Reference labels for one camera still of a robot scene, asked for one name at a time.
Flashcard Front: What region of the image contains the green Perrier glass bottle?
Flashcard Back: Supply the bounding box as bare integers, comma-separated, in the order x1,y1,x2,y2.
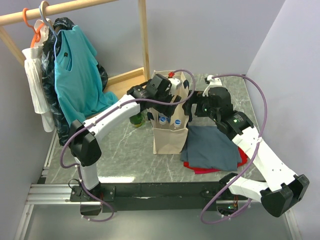
129,112,145,128

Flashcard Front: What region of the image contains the cream canvas tote bag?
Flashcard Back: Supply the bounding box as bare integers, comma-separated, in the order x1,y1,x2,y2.
147,71,189,155

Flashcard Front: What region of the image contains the light blue clothes hanger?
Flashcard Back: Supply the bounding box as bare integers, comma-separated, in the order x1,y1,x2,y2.
38,0,59,59

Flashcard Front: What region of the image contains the aluminium frame rail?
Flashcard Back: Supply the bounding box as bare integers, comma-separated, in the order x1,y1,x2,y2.
13,129,303,240

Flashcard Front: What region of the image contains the turquoise hanging shirt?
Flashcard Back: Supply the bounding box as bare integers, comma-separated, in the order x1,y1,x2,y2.
54,25,118,125

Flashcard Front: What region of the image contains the white hanging garment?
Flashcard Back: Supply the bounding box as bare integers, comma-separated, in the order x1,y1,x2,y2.
22,19,55,133

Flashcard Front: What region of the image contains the wooden clothes rack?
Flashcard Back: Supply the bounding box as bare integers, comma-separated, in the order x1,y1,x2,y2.
0,0,152,131

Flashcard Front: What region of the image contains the pocari sweat bottle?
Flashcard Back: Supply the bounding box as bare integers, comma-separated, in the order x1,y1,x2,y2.
171,119,182,130
158,116,168,129

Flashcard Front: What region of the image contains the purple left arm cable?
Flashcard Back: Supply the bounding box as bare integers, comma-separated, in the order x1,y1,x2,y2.
60,68,196,223

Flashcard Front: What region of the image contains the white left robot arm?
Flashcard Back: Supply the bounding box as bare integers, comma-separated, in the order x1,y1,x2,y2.
69,72,189,201

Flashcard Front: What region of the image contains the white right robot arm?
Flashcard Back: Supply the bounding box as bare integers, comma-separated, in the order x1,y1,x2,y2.
182,87,310,218

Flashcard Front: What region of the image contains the orange clothes hanger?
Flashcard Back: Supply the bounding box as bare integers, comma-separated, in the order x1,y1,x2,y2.
22,8,43,48

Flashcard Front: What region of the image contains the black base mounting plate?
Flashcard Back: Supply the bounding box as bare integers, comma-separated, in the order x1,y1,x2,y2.
69,182,250,213

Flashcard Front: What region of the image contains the dark floral hanging garment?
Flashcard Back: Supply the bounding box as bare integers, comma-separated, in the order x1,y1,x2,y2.
41,17,109,146

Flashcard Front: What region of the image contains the grey folded cloth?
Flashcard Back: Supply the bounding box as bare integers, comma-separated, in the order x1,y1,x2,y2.
180,125,242,172

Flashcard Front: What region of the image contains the Pocari Sweat bottle lower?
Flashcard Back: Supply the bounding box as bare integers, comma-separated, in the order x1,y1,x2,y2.
158,116,168,129

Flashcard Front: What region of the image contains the red folded cloth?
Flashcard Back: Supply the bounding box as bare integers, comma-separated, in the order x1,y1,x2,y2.
183,148,248,175

